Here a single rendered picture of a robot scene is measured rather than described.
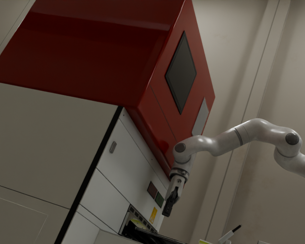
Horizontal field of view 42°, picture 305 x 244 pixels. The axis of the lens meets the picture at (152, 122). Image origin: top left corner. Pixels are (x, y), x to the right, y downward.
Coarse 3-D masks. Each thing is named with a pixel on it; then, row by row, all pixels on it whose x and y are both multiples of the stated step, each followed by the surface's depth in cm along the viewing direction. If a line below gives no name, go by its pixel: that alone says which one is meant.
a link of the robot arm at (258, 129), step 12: (252, 120) 176; (264, 120) 176; (240, 132) 173; (252, 132) 173; (264, 132) 172; (276, 132) 167; (288, 132) 163; (276, 144) 165; (288, 144) 161; (300, 144) 161; (288, 156) 166
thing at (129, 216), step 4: (128, 212) 160; (128, 216) 159; (132, 216) 163; (124, 220) 159; (128, 220) 160; (132, 220) 164; (136, 220) 167; (124, 224) 158; (136, 224) 168; (140, 224) 172; (120, 228) 158; (124, 228) 158; (144, 228) 177; (120, 232) 157; (124, 232) 159; (124, 236) 160; (128, 236) 163; (132, 236) 167; (136, 240) 171
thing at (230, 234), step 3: (231, 231) 191; (225, 234) 191; (228, 234) 191; (231, 234) 191; (222, 237) 190; (225, 237) 190; (228, 237) 191; (219, 240) 190; (222, 240) 190; (225, 240) 191; (228, 240) 189; (222, 243) 191; (228, 243) 189
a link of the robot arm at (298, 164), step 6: (276, 150) 170; (276, 156) 173; (282, 156) 168; (300, 156) 171; (276, 162) 178; (282, 162) 173; (288, 162) 171; (294, 162) 171; (300, 162) 169; (288, 168) 173; (294, 168) 170; (300, 168) 168; (300, 174) 168
